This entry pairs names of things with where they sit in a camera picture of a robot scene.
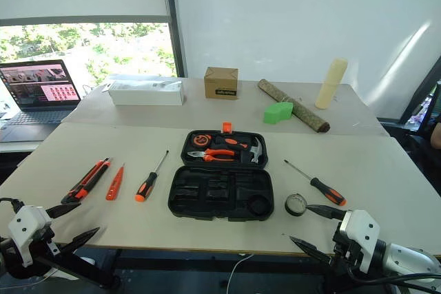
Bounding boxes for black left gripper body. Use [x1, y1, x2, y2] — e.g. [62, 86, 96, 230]
[26, 220, 72, 268]

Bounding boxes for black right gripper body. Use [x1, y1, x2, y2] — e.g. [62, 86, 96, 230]
[331, 220, 363, 275]

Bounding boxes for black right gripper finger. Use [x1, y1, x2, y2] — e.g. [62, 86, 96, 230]
[289, 235, 337, 268]
[304, 204, 347, 221]

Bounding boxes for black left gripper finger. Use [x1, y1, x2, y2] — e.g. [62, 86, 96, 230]
[46, 202, 82, 220]
[59, 227, 101, 257]

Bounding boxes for orange black screwdriver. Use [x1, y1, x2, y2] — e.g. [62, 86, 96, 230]
[283, 159, 348, 207]
[134, 149, 170, 202]

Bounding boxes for black electrical tape roll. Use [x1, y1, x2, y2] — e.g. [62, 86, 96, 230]
[285, 193, 308, 217]

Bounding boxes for orange black utility knife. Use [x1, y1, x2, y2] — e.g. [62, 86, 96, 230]
[61, 157, 112, 204]

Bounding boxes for orange voltage tester pen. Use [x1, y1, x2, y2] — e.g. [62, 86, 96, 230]
[105, 162, 126, 202]

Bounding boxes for black plastic tool case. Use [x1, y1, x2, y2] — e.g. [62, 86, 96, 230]
[167, 122, 276, 222]

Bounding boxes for brown speckled rolled mat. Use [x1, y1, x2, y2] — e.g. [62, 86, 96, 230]
[258, 78, 331, 134]

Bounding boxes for green foam block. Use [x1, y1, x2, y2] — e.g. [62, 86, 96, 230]
[263, 101, 294, 125]

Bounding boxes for open dark laptop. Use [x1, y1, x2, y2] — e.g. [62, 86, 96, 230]
[0, 59, 82, 143]

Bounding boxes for cream rolled sheet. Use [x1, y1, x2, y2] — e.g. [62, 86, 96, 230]
[314, 57, 349, 110]

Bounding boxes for long white cardboard box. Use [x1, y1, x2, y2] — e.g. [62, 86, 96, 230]
[107, 79, 185, 107]

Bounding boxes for orange black tape measure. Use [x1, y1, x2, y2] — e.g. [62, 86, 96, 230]
[192, 132, 212, 147]

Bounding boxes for clear plastic package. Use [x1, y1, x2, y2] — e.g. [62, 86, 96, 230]
[101, 73, 183, 93]

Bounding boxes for small brown cardboard box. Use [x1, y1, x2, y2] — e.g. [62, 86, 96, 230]
[203, 65, 239, 101]

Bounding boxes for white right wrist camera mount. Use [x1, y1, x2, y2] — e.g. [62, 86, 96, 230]
[338, 209, 380, 274]

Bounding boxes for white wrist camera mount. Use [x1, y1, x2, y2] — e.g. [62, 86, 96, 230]
[338, 209, 380, 274]
[6, 205, 53, 268]

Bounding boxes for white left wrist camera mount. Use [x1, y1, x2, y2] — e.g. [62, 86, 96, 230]
[6, 205, 53, 268]

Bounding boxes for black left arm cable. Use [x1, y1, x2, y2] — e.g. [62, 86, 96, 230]
[0, 197, 22, 211]

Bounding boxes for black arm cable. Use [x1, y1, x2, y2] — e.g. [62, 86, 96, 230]
[347, 266, 441, 292]
[0, 197, 22, 211]

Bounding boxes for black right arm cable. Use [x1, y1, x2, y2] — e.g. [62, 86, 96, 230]
[347, 266, 441, 292]

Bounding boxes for white hanging cable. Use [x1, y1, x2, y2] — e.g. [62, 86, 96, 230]
[226, 253, 255, 294]

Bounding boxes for claw hammer orange black handle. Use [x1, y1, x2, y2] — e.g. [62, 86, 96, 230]
[214, 136, 265, 165]

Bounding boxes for black table frame bar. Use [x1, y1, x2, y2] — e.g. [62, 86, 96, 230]
[82, 247, 338, 267]

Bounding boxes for orange handled pliers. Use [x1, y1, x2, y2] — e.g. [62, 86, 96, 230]
[187, 148, 236, 163]

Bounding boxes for black slanted frame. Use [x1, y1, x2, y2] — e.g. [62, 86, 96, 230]
[399, 65, 441, 125]

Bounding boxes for dark window frame post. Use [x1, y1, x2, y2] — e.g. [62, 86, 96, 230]
[160, 0, 189, 78]

